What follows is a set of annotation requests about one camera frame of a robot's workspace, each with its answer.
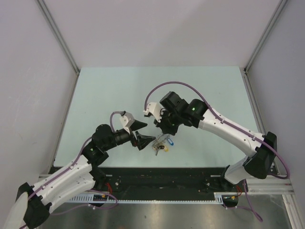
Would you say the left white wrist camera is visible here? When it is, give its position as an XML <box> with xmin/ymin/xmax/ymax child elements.
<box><xmin>120</xmin><ymin>111</ymin><xmax>135</xmax><ymax>134</ymax></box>

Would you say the aluminium frame rail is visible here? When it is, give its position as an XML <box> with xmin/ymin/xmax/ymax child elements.
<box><xmin>35</xmin><ymin>0</ymin><xmax>81</xmax><ymax>74</ymax></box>
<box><xmin>248</xmin><ymin>0</ymin><xmax>305</xmax><ymax>229</ymax></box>

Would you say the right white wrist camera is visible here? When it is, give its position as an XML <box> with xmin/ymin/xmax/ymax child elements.
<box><xmin>143</xmin><ymin>102</ymin><xmax>163</xmax><ymax>120</ymax></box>

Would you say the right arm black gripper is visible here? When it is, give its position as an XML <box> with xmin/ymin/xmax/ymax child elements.
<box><xmin>154</xmin><ymin>109</ymin><xmax>182</xmax><ymax>136</ymax></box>

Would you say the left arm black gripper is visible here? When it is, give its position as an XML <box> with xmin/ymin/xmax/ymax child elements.
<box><xmin>103</xmin><ymin>119</ymin><xmax>155</xmax><ymax>151</ymax></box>

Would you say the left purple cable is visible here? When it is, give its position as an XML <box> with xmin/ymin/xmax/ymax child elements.
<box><xmin>20</xmin><ymin>111</ymin><xmax>126</xmax><ymax>229</ymax></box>

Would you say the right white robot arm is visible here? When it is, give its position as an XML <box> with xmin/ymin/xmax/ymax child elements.
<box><xmin>143</xmin><ymin>92</ymin><xmax>276</xmax><ymax>191</ymax></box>

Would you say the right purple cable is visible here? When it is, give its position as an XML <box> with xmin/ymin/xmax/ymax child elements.
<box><xmin>144</xmin><ymin>81</ymin><xmax>290</xmax><ymax>221</ymax></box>

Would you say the white slotted cable duct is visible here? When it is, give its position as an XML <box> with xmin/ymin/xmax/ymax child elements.
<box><xmin>66</xmin><ymin>193</ymin><xmax>238</xmax><ymax>205</ymax></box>

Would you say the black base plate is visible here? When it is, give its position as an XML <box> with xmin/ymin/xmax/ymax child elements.
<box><xmin>85</xmin><ymin>167</ymin><xmax>244</xmax><ymax>193</ymax></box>

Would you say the purple cable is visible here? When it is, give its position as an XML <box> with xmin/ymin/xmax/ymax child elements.
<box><xmin>20</xmin><ymin>111</ymin><xmax>126</xmax><ymax>229</ymax></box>
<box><xmin>144</xmin><ymin>81</ymin><xmax>290</xmax><ymax>221</ymax></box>

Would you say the right aluminium frame rail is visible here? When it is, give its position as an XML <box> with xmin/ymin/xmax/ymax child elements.
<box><xmin>248</xmin><ymin>0</ymin><xmax>305</xmax><ymax>229</ymax></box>

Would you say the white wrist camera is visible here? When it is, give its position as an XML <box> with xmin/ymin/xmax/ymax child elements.
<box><xmin>143</xmin><ymin>102</ymin><xmax>163</xmax><ymax>120</ymax></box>
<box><xmin>120</xmin><ymin>111</ymin><xmax>135</xmax><ymax>134</ymax></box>

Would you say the metal keyring disc with keys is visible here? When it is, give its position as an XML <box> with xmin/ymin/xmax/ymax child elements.
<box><xmin>152</xmin><ymin>134</ymin><xmax>174</xmax><ymax>156</ymax></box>

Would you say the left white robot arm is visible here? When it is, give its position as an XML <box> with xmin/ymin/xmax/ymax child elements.
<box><xmin>13</xmin><ymin>114</ymin><xmax>155</xmax><ymax>229</ymax></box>

